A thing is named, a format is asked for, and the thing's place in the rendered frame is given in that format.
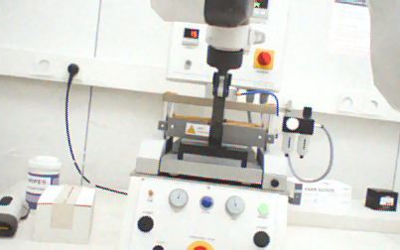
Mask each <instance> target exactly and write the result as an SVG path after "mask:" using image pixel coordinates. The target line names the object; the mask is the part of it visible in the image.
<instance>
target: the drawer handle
mask: <svg viewBox="0 0 400 250"><path fill-rule="evenodd" d="M184 154H195V155H200V156H206V157H218V158H224V159H234V160H240V161H241V168H244V169H246V166H247V160H248V150H246V149H241V148H235V147H223V146H217V145H207V144H201V143H195V142H180V144H179V148H178V160H182V159H183V158H184Z"/></svg>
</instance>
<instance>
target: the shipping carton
mask: <svg viewBox="0 0 400 250"><path fill-rule="evenodd" d="M95 192H96V188H83V187H69V186H48V187H47V189H46V190H45V192H44V193H42V195H41V196H40V198H39V200H38V207H37V210H36V214H35V225H34V232H33V241H50V242H62V243H72V244H88V239H89V236H90V229H91V226H92V222H93V213H94V207H95Z"/></svg>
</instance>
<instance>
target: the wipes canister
mask: <svg viewBox="0 0 400 250"><path fill-rule="evenodd" d="M60 160H61V159H58V158H57V157H49V156H38V157H34V158H33V159H30V160H29V161H28V178H27V185H26V192H25V201H26V202H27V203H28V205H29V206H30V214H36V210H37V207H38V200H39V198H40V196H41V195H42V193H44V192H45V190H46V189H47V187H48V186H58V185H59V177H60V169H61V168H62V162H59V161H60Z"/></svg>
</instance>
